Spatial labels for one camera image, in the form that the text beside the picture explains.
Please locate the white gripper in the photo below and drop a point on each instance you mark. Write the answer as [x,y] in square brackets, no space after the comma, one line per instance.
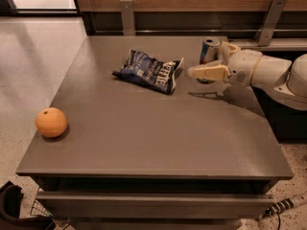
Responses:
[242,65]

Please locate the red bull can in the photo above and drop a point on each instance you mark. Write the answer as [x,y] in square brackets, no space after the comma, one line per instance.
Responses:
[209,51]

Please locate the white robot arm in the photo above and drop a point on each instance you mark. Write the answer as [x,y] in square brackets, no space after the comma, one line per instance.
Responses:
[283,80]

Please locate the blue kettle chips bag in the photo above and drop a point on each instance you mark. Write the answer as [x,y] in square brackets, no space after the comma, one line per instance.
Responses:
[141,69]

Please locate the grey cabinet drawer front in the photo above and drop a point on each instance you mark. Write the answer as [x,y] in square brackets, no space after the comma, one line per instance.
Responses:
[153,205]

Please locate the orange fruit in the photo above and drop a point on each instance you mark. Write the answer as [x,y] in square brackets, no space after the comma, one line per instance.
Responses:
[51,122]

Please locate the dark curved object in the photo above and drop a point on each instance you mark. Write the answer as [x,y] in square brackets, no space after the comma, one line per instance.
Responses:
[10,204]

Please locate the right metal bracket post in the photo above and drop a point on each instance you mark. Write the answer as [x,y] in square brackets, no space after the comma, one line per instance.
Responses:
[263,37]

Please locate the metal bracket post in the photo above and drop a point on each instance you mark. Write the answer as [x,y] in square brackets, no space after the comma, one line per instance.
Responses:
[263,37]
[127,16]

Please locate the left metal bracket post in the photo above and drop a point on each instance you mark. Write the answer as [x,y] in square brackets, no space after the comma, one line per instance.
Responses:
[127,16]

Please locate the wire basket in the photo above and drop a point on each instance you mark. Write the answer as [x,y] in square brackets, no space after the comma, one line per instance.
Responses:
[38,209]

